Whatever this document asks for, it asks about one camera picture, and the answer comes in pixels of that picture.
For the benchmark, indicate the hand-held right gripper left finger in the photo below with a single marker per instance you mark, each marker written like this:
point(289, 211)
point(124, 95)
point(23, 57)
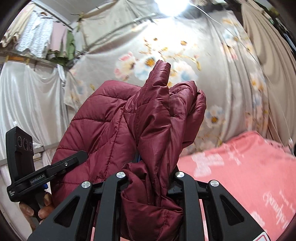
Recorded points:
point(115, 183)

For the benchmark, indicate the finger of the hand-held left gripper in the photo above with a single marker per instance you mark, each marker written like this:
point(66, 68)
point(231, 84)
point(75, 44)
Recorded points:
point(67, 163)

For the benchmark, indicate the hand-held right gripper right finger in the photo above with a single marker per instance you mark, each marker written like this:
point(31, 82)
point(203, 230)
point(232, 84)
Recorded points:
point(182, 185)

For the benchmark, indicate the maroon puffer jacket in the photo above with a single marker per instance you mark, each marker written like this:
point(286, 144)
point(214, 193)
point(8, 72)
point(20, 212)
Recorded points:
point(104, 120)

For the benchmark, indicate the person's left hand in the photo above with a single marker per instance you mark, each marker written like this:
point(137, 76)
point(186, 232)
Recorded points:
point(26, 209)

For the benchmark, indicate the white satin curtain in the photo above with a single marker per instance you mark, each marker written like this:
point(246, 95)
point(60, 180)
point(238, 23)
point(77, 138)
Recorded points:
point(27, 97)

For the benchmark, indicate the pink printed blanket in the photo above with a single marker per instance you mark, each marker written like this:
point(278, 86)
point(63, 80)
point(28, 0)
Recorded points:
point(242, 166)

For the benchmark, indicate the green hanging garment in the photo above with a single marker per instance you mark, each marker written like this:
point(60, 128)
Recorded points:
point(70, 46)

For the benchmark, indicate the grey floral hanging sheet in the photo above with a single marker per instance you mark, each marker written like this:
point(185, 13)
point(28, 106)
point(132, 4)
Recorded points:
point(219, 69)

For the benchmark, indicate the white patterned hanging garment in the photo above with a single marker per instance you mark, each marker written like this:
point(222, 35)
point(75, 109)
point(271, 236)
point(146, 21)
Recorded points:
point(34, 32)

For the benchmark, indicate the pale pink hanging garment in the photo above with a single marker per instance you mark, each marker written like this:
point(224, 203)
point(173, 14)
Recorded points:
point(59, 37)

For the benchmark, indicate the cream hanging cloth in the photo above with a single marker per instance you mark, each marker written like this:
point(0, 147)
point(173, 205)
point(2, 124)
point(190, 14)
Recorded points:
point(16, 25)

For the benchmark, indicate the beige curtain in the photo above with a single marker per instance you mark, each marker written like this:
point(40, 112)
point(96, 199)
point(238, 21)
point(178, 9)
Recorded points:
point(272, 58)

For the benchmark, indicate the wooden clothes rail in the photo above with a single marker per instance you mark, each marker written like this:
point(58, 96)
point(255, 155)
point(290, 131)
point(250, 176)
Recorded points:
point(23, 60)

